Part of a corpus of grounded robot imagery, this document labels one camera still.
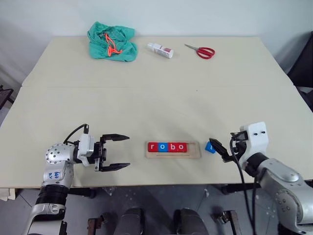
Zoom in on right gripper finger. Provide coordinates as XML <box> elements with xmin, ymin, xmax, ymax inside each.
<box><xmin>209</xmin><ymin>138</ymin><xmax>230</xmax><ymax>162</ymax></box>

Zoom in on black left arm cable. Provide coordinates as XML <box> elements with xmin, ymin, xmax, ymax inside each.
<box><xmin>63</xmin><ymin>124</ymin><xmax>89</xmax><ymax>145</ymax></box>

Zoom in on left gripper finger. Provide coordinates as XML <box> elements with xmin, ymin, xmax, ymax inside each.
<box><xmin>99</xmin><ymin>163</ymin><xmax>131</xmax><ymax>172</ymax></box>
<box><xmin>100</xmin><ymin>134</ymin><xmax>130</xmax><ymax>147</ymax></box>

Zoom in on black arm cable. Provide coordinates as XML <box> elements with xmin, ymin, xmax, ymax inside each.
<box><xmin>63</xmin><ymin>124</ymin><xmax>89</xmax><ymax>145</ymax></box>
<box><xmin>229</xmin><ymin>132</ymin><xmax>259</xmax><ymax>235</ymax></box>

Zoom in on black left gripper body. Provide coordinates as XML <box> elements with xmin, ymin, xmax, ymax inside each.
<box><xmin>93</xmin><ymin>141</ymin><xmax>108</xmax><ymax>172</ymax></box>

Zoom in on dark side furniture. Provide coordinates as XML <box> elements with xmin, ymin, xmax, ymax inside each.
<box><xmin>0</xmin><ymin>85</ymin><xmax>15</xmax><ymax>110</ymax></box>

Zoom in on black table crossbar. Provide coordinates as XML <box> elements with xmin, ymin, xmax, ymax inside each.
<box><xmin>221</xmin><ymin>183</ymin><xmax>261</xmax><ymax>195</ymax></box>

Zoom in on red handled scissors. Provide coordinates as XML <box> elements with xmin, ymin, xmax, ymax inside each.
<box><xmin>184</xmin><ymin>44</ymin><xmax>216</xmax><ymax>60</ymax></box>

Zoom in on wooden letter tile tray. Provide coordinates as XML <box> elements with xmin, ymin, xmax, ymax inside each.
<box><xmin>144</xmin><ymin>141</ymin><xmax>202</xmax><ymax>159</ymax></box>

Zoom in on dark chair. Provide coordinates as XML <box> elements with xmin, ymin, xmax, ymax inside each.
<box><xmin>287</xmin><ymin>30</ymin><xmax>313</xmax><ymax>111</ymax></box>

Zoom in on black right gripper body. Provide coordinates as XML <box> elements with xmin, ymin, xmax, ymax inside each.
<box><xmin>227</xmin><ymin>141</ymin><xmax>247</xmax><ymax>160</ymax></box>

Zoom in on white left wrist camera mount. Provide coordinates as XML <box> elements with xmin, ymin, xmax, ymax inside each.
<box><xmin>77</xmin><ymin>133</ymin><xmax>95</xmax><ymax>167</ymax></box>

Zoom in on green cloth drawstring bag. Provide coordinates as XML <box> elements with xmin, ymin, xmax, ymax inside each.
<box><xmin>87</xmin><ymin>21</ymin><xmax>138</xmax><ymax>62</ymax></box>

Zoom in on dark rounded shape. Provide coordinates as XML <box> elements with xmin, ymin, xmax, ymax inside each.
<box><xmin>119</xmin><ymin>207</ymin><xmax>146</xmax><ymax>235</ymax></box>
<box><xmin>173</xmin><ymin>208</ymin><xmax>208</xmax><ymax>235</ymax></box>

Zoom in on white spray bottle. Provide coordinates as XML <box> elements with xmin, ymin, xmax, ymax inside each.
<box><xmin>146</xmin><ymin>43</ymin><xmax>174</xmax><ymax>59</ymax></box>

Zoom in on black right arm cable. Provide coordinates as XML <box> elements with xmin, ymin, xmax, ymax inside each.
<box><xmin>229</xmin><ymin>132</ymin><xmax>259</xmax><ymax>235</ymax></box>

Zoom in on brown metal bracket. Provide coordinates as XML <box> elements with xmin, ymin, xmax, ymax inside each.
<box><xmin>87</xmin><ymin>212</ymin><xmax>111</xmax><ymax>235</ymax></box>
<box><xmin>211</xmin><ymin>211</ymin><xmax>240</xmax><ymax>235</ymax></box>

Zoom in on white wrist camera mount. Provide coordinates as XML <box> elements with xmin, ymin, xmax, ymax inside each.
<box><xmin>77</xmin><ymin>133</ymin><xmax>95</xmax><ymax>167</ymax></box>
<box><xmin>238</xmin><ymin>121</ymin><xmax>269</xmax><ymax>169</ymax></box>

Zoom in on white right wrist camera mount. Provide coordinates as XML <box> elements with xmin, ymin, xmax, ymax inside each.
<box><xmin>238</xmin><ymin>121</ymin><xmax>269</xmax><ymax>169</ymax></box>

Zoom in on blue letter tile t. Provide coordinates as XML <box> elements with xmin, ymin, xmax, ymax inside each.
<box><xmin>204</xmin><ymin>141</ymin><xmax>217</xmax><ymax>154</ymax></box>

